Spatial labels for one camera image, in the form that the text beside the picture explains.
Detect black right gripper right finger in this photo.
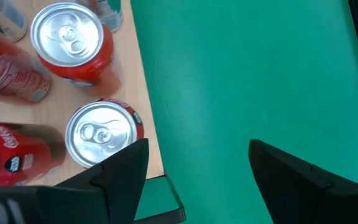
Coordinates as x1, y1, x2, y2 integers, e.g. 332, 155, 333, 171
249, 139, 358, 224

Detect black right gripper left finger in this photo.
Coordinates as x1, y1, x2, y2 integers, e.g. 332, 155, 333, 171
0, 138, 150, 224

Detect red cola can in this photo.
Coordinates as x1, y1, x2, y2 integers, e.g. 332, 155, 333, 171
0, 121, 67, 187
65, 98, 145, 169

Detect red can blue logo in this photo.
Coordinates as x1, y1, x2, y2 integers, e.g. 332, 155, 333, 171
0, 20, 52, 105

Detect orange-red soda can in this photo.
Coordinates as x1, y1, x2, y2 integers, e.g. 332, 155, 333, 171
29, 2, 122, 94

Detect wooden shelf black brackets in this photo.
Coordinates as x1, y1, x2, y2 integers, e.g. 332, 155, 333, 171
0, 0, 186, 224

